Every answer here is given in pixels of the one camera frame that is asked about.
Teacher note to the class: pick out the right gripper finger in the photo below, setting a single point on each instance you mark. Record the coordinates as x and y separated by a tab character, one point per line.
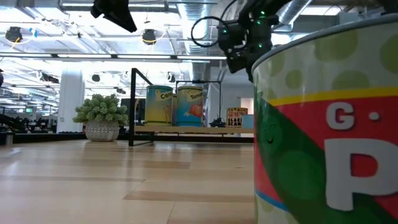
252	73

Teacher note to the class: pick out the tomato can blue label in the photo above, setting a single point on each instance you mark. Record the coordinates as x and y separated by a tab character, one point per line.
189	105

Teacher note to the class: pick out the white building column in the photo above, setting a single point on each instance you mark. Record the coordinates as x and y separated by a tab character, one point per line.
72	99

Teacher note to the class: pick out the dark background workstations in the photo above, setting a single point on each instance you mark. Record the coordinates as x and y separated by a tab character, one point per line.
18	124

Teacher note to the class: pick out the silver ventilation duct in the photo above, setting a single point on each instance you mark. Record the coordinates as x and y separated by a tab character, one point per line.
292	9
189	9

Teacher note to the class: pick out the long ceiling light strip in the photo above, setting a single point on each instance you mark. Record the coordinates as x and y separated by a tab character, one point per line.
140	57

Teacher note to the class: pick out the green peas can red label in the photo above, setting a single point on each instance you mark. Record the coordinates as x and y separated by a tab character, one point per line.
326	140

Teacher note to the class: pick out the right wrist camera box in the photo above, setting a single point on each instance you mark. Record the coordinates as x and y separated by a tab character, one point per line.
231	35

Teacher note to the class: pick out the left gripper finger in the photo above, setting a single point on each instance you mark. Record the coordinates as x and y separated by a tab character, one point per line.
115	12

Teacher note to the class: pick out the black background robot arm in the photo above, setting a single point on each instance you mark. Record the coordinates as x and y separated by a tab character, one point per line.
217	122

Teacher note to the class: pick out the black frame wooden board shelf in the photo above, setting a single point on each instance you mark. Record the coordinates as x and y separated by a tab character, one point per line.
211	130

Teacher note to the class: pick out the black background monitor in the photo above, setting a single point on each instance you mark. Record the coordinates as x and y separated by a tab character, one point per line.
140	109

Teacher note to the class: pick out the green plant in white pot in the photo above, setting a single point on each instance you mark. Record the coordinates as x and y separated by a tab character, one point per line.
101	115

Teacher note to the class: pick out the carrots can yellow blue label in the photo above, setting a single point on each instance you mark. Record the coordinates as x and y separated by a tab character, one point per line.
158	105

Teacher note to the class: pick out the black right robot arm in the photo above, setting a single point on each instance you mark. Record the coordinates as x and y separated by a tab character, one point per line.
264	6

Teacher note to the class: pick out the black ceiling camera pod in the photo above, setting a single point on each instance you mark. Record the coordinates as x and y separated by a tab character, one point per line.
149	36
14	33

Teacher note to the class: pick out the spicy black beans can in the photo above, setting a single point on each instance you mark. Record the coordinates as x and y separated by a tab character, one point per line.
236	117

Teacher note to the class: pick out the pale blue labelled tin can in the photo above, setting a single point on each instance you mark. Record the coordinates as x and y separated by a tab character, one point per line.
248	121

